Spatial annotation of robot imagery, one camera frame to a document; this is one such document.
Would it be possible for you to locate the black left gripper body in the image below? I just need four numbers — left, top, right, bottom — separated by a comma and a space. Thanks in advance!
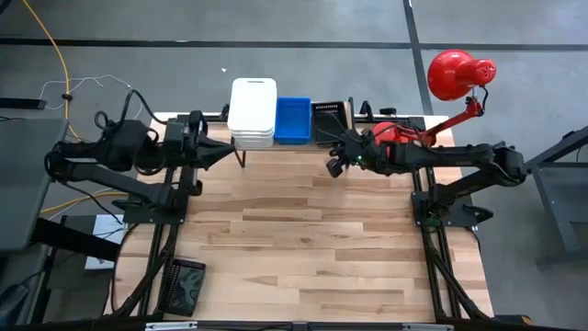
164, 109, 208, 169

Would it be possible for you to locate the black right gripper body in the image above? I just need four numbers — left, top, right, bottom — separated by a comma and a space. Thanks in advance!
342, 131, 382, 174

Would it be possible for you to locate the wooden shelf with black legs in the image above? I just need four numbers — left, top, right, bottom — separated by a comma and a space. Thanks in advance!
229, 96, 357, 169

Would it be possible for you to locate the red desk lamp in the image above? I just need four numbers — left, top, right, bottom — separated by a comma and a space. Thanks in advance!
371, 49, 498, 149

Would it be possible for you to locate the white cardboard box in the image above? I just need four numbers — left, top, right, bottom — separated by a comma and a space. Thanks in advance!
85, 214, 128, 271

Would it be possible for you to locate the black slanted beam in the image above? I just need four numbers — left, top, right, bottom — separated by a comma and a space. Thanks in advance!
31, 218, 123, 263

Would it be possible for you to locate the grey side table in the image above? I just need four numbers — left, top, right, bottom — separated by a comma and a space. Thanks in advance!
0, 117, 70, 252

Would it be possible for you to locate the black floor bar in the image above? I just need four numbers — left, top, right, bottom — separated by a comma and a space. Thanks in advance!
0, 97, 47, 110

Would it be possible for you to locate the grey metal stand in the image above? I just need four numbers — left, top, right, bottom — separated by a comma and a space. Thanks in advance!
504, 126, 588, 268

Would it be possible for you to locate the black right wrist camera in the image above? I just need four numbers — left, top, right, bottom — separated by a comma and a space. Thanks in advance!
326, 155, 345, 179

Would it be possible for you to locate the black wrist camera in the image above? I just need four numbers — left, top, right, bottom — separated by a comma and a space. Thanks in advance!
326, 155, 345, 179
183, 165, 204, 197

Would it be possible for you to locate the black aluminium table frame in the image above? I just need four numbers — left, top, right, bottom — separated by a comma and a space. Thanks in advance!
105, 103, 495, 323

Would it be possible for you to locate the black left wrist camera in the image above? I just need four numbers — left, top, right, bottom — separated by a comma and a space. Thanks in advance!
183, 165, 204, 197

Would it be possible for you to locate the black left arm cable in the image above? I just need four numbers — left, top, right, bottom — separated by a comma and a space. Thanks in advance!
94, 89, 166, 139

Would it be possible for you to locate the thin white floor cable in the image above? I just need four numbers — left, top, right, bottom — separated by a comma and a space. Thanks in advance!
39, 74, 143, 128

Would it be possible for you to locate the yellow floor cable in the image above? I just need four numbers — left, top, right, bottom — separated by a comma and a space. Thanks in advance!
21, 0, 135, 215

